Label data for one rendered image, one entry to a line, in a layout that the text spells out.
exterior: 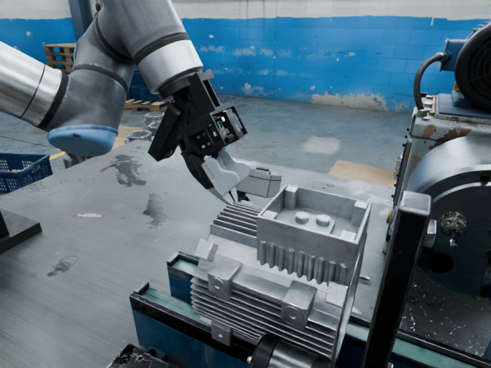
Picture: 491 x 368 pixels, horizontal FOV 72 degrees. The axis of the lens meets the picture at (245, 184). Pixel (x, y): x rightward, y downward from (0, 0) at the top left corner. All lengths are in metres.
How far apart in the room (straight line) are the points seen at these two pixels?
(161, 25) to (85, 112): 0.16
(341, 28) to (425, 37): 1.20
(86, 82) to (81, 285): 0.50
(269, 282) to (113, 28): 0.42
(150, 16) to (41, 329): 0.63
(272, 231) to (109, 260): 0.61
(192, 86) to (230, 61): 6.14
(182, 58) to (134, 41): 0.07
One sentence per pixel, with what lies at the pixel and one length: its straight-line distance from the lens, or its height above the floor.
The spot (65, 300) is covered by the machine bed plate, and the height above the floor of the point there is 0.80.
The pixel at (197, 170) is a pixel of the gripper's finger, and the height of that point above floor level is 1.15.
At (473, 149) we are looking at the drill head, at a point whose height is 1.16.
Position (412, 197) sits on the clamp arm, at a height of 1.25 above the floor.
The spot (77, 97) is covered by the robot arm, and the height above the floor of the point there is 1.26.
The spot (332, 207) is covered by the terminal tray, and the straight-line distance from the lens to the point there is 0.48.
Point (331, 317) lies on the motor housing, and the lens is 0.43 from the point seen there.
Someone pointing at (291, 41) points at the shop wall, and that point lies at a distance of 6.15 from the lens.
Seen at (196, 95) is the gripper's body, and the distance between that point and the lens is 0.51.
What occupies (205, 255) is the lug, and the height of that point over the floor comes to 1.08.
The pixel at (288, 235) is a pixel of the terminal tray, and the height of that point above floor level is 1.13.
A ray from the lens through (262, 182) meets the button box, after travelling 0.68.
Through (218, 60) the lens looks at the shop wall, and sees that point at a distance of 6.78.
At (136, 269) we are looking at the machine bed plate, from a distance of 0.90.
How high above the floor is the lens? 1.36
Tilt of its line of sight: 27 degrees down
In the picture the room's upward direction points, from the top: straight up
